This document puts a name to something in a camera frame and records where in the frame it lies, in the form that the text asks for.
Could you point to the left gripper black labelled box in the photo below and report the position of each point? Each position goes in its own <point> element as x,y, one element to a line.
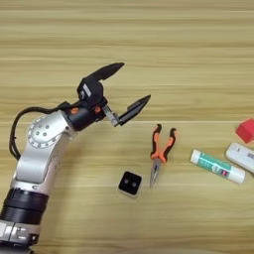
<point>92,91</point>

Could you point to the orange black needle-nose pliers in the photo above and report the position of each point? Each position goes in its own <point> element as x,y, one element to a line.
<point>158,155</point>

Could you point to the red foam block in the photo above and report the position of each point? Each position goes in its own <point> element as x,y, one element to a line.
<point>247,130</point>

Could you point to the green white glue stick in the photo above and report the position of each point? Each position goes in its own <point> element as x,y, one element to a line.
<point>215,165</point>

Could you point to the white remote control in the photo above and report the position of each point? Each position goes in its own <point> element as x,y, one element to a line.
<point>241,155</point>

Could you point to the black square two-dot block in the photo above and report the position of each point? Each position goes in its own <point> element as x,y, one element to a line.
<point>130,183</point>

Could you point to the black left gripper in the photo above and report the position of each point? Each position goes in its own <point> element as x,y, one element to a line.
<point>86,115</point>

